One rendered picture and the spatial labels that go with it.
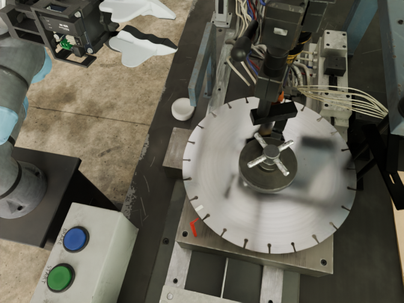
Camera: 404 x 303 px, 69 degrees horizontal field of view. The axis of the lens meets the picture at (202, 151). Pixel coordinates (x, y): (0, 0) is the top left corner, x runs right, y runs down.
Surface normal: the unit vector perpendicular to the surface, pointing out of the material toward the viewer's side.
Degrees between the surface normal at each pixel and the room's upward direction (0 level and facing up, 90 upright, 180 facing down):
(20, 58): 57
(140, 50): 8
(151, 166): 0
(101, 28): 90
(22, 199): 72
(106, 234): 0
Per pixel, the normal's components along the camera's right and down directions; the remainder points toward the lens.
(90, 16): 0.93, 0.29
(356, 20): -0.21, 0.87
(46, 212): -0.04, -0.47
